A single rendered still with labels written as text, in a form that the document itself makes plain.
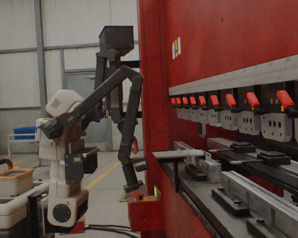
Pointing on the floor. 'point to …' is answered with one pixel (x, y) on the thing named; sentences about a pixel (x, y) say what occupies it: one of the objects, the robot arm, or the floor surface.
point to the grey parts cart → (43, 173)
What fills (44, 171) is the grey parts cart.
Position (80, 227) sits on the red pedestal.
